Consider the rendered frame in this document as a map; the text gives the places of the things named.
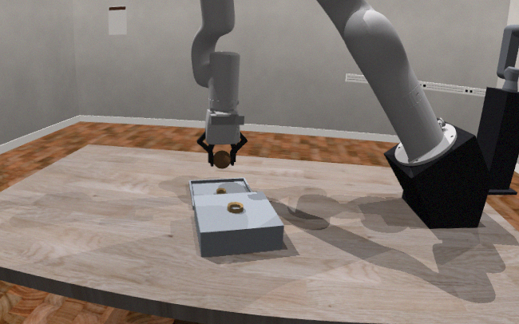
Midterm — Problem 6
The brown ball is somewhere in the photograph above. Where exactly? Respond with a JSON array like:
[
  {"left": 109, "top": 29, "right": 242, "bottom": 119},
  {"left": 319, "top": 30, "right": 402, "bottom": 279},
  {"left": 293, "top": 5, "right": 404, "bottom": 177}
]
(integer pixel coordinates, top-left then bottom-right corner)
[{"left": 214, "top": 151, "right": 231, "bottom": 168}]

